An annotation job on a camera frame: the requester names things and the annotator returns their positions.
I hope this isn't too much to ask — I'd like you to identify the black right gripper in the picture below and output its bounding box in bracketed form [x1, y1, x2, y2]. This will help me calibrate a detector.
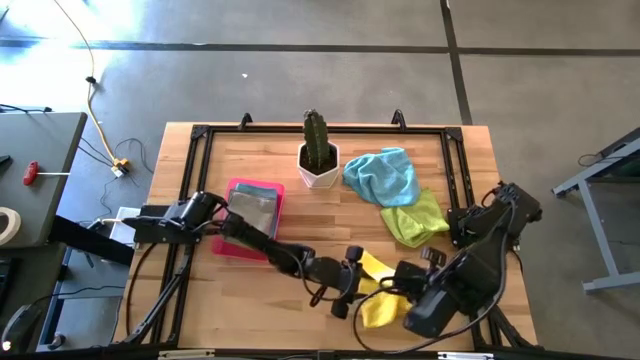
[392, 247, 448, 301]

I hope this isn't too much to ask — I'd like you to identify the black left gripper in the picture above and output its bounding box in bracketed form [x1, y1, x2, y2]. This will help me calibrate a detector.
[304, 244, 365, 320]

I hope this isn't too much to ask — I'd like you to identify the green microfiber towel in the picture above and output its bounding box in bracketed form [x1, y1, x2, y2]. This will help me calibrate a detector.
[379, 188, 450, 249]

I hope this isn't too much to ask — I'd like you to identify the yellow microfiber towel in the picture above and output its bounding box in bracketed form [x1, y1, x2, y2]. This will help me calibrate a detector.
[357, 249, 414, 329]

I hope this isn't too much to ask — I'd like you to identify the pink plastic bin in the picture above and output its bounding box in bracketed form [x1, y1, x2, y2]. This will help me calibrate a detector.
[210, 178, 286, 262]

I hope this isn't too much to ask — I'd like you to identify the grey microfiber towel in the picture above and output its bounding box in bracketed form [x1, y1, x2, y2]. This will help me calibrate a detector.
[227, 189, 279, 237]

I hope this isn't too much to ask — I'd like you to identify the light blue microfiber towel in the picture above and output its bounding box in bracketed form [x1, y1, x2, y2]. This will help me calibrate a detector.
[342, 147, 422, 209]

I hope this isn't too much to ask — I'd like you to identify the green cactus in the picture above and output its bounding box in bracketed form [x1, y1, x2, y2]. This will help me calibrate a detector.
[302, 108, 332, 171]

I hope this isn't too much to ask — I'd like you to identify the white box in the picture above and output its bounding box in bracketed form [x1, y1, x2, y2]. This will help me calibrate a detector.
[107, 206, 142, 247]

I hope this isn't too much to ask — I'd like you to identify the black support beam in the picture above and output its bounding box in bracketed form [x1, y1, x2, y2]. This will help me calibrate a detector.
[47, 214, 136, 266]

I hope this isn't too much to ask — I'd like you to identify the black computer mouse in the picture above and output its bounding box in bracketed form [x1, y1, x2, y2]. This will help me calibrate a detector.
[1, 303, 44, 354]

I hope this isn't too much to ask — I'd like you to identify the grey side table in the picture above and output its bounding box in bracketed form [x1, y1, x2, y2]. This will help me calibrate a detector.
[0, 112, 89, 250]

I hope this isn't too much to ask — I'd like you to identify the beige tape roll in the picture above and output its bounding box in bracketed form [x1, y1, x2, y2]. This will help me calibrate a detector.
[0, 207, 22, 246]

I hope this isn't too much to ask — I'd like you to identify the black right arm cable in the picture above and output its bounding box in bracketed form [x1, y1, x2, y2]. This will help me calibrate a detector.
[351, 199, 517, 355]

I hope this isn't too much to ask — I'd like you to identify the black aluminium table frame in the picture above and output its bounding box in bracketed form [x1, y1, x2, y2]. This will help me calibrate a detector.
[119, 109, 539, 351]

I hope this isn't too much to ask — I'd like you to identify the grey metal table frame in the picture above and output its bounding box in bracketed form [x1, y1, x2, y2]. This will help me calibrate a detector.
[552, 127, 640, 294]

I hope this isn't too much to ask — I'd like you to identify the thin black floor cable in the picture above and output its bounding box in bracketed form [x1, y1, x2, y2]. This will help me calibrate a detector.
[578, 149, 624, 167]

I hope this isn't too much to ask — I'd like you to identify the yellow cable plug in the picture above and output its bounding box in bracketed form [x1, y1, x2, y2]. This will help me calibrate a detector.
[110, 157, 131, 179]

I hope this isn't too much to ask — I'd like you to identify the red-handled tool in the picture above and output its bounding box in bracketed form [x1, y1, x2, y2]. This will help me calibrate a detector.
[22, 160, 71, 187]

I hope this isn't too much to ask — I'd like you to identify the yellow floor cable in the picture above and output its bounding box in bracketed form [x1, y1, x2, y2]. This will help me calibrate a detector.
[52, 0, 124, 169]

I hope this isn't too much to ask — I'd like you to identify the black cable with plug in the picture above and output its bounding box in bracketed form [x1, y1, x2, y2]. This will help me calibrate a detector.
[0, 103, 53, 114]

